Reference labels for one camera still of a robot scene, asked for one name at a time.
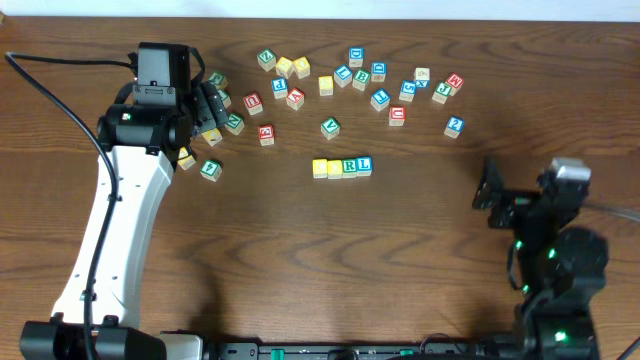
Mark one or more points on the blue 2 block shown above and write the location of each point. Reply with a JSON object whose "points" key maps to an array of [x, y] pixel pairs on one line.
{"points": [[454, 127]]}

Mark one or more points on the green V block centre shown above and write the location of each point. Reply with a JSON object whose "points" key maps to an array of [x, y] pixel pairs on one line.
{"points": [[330, 128]]}

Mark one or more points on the blue X block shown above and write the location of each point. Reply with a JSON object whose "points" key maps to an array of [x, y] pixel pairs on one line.
{"points": [[422, 77]]}

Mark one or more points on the yellow o block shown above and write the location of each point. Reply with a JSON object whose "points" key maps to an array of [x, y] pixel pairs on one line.
{"points": [[302, 67], [334, 169]]}

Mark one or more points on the blue d block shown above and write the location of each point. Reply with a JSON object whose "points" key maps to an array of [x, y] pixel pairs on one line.
{"points": [[378, 71], [356, 57]]}

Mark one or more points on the red U block left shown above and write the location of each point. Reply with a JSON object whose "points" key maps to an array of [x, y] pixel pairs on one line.
{"points": [[253, 103]]}

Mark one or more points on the blue D block top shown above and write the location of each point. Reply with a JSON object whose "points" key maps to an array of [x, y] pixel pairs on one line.
{"points": [[356, 57]]}

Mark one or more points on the green 7 block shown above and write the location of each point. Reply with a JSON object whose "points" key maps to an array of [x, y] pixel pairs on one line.
{"points": [[224, 96]]}

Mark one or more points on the red A block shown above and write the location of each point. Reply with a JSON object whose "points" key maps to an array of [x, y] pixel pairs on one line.
{"points": [[295, 98]]}

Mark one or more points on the yellow S block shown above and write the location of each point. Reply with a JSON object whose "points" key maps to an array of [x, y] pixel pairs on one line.
{"points": [[326, 85]]}

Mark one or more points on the green J block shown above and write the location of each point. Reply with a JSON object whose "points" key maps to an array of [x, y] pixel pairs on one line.
{"points": [[442, 92]]}

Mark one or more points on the red M block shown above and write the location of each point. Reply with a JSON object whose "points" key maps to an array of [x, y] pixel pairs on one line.
{"points": [[455, 81]]}

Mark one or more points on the yellow O block top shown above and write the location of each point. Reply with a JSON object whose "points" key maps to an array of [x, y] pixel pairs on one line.
{"points": [[302, 67]]}

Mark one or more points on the yellow tilted block left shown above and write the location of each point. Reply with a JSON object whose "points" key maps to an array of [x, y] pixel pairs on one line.
{"points": [[212, 137]]}

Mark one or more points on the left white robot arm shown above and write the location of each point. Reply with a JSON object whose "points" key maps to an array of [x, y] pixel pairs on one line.
{"points": [[99, 308]]}

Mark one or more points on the blue l block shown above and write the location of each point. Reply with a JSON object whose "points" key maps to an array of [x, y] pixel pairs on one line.
{"points": [[364, 166], [343, 76]]}

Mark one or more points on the green N block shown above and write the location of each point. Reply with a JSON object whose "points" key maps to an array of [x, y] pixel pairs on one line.
{"points": [[235, 124]]}

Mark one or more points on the green 4 block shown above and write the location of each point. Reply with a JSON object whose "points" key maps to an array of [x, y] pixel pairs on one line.
{"points": [[211, 170]]}

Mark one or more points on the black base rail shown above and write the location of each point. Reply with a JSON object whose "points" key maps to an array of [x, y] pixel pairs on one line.
{"points": [[440, 349]]}

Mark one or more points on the blue P block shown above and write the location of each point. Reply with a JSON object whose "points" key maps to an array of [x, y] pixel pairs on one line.
{"points": [[279, 87]]}

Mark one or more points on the green Z block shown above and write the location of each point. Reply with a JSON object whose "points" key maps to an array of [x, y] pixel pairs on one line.
{"points": [[266, 59]]}

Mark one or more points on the yellow c block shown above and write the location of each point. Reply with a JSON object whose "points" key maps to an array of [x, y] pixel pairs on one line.
{"points": [[320, 168], [186, 158]]}

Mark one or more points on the blue I block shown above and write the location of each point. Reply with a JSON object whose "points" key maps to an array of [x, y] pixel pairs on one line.
{"points": [[380, 99]]}

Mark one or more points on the blue 5 block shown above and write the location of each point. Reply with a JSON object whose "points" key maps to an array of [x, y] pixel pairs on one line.
{"points": [[407, 91]]}

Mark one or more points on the blue D block right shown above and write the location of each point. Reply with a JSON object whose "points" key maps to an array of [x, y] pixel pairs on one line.
{"points": [[378, 71]]}

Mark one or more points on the red u block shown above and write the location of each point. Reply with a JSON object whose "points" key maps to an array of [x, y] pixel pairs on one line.
{"points": [[253, 103], [397, 116]]}

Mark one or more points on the green B block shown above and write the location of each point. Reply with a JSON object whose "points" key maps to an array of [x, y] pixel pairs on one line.
{"points": [[361, 79]]}

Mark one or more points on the red U block right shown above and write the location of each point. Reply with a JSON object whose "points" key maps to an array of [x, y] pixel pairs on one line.
{"points": [[397, 116]]}

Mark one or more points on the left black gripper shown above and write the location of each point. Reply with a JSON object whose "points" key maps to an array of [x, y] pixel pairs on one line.
{"points": [[208, 107]]}

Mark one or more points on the yellow block beside Z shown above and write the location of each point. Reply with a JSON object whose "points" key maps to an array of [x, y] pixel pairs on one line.
{"points": [[284, 67]]}

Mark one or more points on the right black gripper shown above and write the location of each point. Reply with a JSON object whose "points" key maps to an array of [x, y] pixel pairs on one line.
{"points": [[513, 209]]}

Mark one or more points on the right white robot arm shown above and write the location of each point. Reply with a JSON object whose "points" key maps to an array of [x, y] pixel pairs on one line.
{"points": [[559, 267]]}

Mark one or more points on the green R block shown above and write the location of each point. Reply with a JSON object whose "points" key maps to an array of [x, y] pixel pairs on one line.
{"points": [[349, 168]]}

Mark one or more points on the green block upper left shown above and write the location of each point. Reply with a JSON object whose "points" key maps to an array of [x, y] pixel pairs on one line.
{"points": [[219, 80]]}

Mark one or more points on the red E block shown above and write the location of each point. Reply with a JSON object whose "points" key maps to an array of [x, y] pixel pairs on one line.
{"points": [[266, 135]]}

